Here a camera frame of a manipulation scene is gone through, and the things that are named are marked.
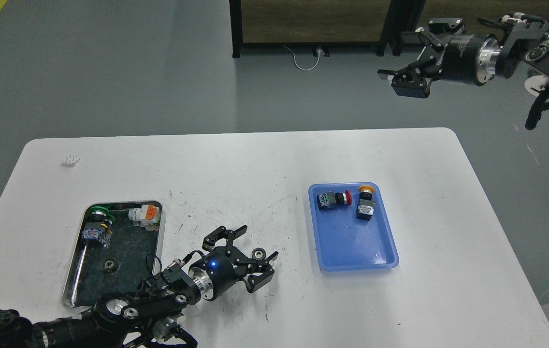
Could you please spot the silver metal tray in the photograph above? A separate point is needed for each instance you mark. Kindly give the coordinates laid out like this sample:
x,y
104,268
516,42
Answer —
x,y
136,249

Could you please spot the blue plastic tray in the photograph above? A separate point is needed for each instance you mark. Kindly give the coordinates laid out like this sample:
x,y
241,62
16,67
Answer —
x,y
345,243

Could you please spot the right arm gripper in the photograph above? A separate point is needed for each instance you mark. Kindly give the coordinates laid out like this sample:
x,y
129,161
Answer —
x,y
468,59

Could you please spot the small white plastic part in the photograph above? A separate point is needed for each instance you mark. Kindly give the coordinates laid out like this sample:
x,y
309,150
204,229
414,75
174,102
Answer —
x,y
71,161

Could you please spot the black gear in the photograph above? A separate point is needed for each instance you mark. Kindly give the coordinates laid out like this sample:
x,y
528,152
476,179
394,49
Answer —
x,y
258,253
110,266

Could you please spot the green push button switch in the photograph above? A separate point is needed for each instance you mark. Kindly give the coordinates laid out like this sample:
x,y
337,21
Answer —
x,y
96,229

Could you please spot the red push button switch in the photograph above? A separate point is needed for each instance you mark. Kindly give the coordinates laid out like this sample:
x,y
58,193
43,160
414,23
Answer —
x,y
330,200

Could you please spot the wooden cabinet right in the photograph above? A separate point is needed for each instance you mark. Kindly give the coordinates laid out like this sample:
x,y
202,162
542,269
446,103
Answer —
x,y
417,13

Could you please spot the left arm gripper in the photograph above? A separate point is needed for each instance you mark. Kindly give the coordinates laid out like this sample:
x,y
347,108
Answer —
x,y
222,267

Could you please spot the wooden cabinet left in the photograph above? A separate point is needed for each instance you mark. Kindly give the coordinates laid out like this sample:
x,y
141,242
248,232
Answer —
x,y
311,23

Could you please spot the white orange connector block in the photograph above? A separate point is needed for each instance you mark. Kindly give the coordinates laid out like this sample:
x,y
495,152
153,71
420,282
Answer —
x,y
147,216

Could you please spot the wooden cabinet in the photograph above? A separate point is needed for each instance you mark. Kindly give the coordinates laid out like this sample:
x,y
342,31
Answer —
x,y
417,13
311,23

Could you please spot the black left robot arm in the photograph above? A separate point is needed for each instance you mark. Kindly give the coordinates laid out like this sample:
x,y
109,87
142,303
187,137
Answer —
x,y
150,316

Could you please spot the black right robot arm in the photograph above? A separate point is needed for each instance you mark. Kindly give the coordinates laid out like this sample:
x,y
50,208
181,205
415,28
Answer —
x,y
525,39

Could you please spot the yellow push button switch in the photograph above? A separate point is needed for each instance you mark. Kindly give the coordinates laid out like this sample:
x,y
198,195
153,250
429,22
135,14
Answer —
x,y
366,204

